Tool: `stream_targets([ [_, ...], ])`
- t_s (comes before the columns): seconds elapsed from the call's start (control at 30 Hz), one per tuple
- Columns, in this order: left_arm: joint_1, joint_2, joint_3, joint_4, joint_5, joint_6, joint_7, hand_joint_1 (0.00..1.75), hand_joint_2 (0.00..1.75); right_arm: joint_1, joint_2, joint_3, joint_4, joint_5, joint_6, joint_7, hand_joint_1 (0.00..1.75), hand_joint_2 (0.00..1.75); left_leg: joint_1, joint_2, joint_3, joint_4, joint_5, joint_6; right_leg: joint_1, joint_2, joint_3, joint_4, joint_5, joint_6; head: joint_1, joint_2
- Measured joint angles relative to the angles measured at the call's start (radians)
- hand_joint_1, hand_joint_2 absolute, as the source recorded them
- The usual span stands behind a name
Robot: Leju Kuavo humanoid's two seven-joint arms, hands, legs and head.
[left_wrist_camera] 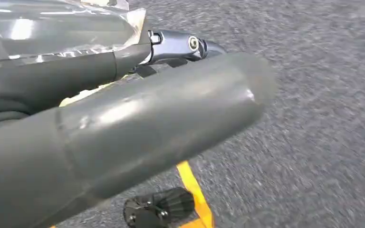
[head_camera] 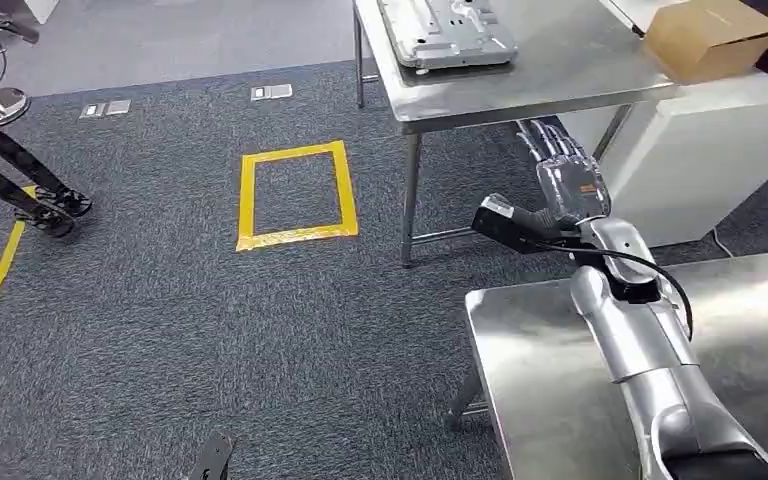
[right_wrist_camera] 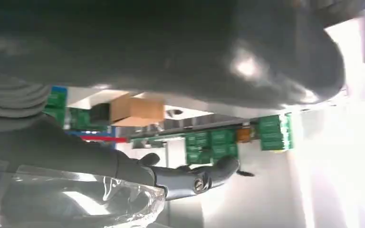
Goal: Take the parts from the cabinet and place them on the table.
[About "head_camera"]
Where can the double silver floor socket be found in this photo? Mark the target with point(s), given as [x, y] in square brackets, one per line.
[106, 108]

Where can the white cabinet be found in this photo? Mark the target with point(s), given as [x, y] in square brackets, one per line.
[702, 146]

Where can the white flat board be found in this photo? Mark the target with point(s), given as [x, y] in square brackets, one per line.
[629, 12]

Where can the yellow tape rectangle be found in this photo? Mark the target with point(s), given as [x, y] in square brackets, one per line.
[247, 199]

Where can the brown cardboard box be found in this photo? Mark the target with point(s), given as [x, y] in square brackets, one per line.
[708, 40]

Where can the steel bench carrying metal tray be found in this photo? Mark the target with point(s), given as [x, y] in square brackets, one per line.
[556, 79]

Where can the black wheeled stand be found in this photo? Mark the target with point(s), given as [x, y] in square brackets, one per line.
[20, 166]

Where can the steel bench with bare top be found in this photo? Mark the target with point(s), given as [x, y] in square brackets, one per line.
[556, 371]

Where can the single silver floor socket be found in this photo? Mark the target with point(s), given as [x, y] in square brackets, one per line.
[271, 92]

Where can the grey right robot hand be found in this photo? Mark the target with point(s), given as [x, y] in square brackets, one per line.
[573, 182]

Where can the grey metal parts tray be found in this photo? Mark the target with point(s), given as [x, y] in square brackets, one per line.
[447, 30]

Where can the ribbed grey right robot arm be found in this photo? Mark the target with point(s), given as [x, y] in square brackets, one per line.
[642, 338]

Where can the chrome round base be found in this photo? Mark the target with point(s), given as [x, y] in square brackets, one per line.
[10, 104]

